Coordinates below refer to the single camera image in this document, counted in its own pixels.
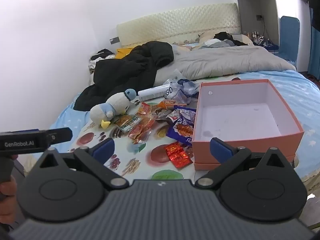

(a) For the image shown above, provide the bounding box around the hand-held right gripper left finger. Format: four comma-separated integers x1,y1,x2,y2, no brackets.
31,138,129,190

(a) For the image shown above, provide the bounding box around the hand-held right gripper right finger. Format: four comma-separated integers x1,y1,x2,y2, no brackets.
195,137,295,190

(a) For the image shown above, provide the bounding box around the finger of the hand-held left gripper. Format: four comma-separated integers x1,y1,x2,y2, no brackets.
48,127,73,146

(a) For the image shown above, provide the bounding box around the red foil snack packet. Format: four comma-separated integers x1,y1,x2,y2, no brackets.
164,142,193,168

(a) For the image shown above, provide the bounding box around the purple snack bag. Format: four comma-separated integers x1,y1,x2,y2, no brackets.
166,106,197,147

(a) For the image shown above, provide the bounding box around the pile of snack packets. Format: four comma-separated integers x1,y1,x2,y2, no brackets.
112,99,175,145

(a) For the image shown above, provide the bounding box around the pink cardboard box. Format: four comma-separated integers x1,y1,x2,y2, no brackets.
192,79,305,170

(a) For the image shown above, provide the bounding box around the person's left hand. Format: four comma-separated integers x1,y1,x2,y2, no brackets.
0,154,18,202

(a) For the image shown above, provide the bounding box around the fruit-printed cloth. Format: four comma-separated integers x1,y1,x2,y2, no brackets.
67,79,320,195

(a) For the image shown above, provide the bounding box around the plush penguin toy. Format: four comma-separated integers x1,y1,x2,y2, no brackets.
89,88,137,130

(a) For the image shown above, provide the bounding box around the crumpled clear plastic bag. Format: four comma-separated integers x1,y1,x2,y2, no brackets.
162,70,200,104

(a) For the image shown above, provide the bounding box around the white tube bottle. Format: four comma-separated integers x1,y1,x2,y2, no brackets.
138,84,173,102

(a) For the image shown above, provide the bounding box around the black puffer jacket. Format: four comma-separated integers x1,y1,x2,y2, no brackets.
73,41,175,112

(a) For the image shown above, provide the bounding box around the heap of clothes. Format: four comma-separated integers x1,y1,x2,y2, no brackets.
87,49,117,75

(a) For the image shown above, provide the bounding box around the grey duvet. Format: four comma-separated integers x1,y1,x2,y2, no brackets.
152,45,297,87

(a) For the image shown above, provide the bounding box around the yellow cloth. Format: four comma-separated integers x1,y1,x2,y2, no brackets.
115,47,135,59

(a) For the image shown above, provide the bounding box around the black garment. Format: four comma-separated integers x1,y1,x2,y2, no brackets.
213,31,248,47

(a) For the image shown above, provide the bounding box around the row of cosmetic bottles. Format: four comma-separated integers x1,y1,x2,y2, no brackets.
246,31,270,45

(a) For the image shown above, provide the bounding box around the blue chair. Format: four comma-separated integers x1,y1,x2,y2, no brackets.
279,16,300,63

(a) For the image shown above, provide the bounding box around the cream padded headboard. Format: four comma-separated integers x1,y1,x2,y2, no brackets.
116,3,241,48

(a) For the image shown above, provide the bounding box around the blue curtain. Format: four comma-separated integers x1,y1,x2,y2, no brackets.
307,5,320,80

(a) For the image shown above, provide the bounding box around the black socket with cable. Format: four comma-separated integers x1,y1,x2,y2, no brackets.
256,15,268,39

